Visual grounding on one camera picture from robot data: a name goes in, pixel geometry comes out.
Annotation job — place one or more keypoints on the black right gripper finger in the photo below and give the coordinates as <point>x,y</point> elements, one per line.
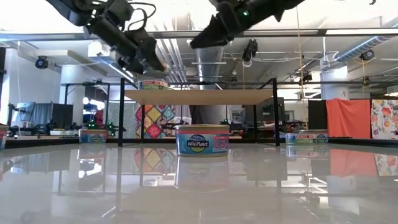
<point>211,37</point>

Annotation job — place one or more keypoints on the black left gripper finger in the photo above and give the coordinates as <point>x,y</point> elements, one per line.
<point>154,60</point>
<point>129,64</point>

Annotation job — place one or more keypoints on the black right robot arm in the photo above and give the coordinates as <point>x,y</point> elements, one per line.
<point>280,6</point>

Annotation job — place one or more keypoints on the red object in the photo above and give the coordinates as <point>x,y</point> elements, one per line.
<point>99,118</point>

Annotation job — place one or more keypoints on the colourful patchwork quilt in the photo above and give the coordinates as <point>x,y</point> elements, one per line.
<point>154,123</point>

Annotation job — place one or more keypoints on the grey curtain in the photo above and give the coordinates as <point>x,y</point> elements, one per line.
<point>43,114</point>

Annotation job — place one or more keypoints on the black panel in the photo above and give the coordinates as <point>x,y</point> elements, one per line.
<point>317,118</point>

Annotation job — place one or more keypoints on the orange cloth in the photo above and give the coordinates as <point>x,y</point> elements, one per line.
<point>348,118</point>

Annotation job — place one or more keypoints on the floral cloth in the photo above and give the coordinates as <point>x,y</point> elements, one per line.
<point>385,119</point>

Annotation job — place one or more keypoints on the silver ventilation duct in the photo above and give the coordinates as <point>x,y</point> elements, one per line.
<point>210,67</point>

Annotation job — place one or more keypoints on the black ceiling camera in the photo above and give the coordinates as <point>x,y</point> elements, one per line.
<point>250,49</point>
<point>306,77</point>
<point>41,63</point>
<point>367,55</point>

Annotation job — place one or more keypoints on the black rig frame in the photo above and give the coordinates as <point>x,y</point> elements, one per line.
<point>84,84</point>

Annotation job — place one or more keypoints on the wooden shelf black frame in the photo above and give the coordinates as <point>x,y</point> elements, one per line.
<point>199,97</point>

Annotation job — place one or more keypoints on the black metal table frame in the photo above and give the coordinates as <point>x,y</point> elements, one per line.
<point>46,142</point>

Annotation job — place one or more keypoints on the striped flexible duct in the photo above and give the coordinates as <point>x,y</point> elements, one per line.
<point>363,46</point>

